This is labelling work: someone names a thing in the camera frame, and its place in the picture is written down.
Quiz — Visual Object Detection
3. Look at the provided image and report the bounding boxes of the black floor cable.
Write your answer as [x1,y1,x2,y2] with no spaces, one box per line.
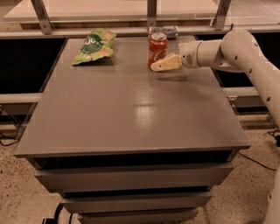
[0,130,21,148]
[237,151,278,172]

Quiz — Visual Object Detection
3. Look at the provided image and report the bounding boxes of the bottom grey drawer front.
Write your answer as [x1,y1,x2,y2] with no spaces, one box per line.
[78,208,198,224]

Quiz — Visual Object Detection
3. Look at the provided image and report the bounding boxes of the black cable under cabinet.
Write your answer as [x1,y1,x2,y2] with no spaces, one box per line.
[42,202,74,224]

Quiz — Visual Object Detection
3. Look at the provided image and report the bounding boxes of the grey drawer cabinet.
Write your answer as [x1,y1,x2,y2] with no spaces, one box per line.
[13,35,252,224]

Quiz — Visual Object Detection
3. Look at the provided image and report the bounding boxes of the top grey drawer front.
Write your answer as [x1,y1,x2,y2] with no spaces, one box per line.
[35,162,233,193]

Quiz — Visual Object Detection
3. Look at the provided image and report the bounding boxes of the red coke can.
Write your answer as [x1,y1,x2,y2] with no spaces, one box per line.
[148,32,168,67]

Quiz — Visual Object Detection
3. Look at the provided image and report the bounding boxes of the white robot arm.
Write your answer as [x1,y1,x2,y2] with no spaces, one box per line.
[150,30,280,127]

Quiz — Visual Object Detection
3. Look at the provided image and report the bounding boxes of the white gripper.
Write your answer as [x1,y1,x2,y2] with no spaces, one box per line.
[150,41,201,72]

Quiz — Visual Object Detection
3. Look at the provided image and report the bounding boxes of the grey drawer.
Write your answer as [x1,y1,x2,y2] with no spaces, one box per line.
[62,192,212,214]
[78,208,198,224]
[35,162,233,193]

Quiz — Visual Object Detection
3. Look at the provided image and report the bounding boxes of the middle grey drawer front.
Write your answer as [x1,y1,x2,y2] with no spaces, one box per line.
[62,192,212,214]

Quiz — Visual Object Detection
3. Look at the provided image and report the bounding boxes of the middle metal bracket post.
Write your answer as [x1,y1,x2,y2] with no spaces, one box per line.
[147,0,158,27]

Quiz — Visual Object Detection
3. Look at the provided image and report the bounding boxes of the metal bracket post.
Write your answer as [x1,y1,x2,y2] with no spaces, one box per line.
[212,0,231,31]
[147,0,158,27]
[31,0,53,35]

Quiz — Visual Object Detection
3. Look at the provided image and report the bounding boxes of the black floor cable left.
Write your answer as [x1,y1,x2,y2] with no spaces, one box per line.
[0,130,21,148]

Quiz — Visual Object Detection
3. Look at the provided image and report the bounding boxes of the left metal bracket post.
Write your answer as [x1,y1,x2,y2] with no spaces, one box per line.
[31,0,53,35]

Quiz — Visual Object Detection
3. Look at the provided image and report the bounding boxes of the black floor cable right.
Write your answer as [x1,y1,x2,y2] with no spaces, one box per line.
[237,151,278,172]

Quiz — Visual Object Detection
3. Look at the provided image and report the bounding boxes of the silver can lying down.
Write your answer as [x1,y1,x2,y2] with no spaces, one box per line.
[148,25,179,40]

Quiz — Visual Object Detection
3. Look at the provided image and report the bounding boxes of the green chip bag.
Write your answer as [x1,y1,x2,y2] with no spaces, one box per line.
[72,28,116,66]

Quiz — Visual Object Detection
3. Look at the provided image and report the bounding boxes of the right metal bracket post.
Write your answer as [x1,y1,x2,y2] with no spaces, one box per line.
[212,0,231,31]

